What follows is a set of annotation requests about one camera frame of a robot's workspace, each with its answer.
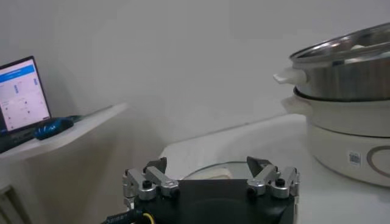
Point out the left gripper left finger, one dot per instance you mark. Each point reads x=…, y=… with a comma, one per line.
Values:
x=158, y=178

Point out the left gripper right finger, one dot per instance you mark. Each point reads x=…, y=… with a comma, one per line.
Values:
x=265, y=176

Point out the steel steamer basket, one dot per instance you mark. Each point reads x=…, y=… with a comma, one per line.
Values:
x=344, y=79

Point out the white electric pot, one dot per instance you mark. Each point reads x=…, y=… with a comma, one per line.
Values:
x=335, y=146

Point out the white side table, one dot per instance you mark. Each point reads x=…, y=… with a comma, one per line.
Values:
x=76, y=132

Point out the blue computer mouse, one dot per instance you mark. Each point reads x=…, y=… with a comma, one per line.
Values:
x=53, y=128

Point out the black laptop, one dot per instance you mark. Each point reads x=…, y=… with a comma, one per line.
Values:
x=22, y=97

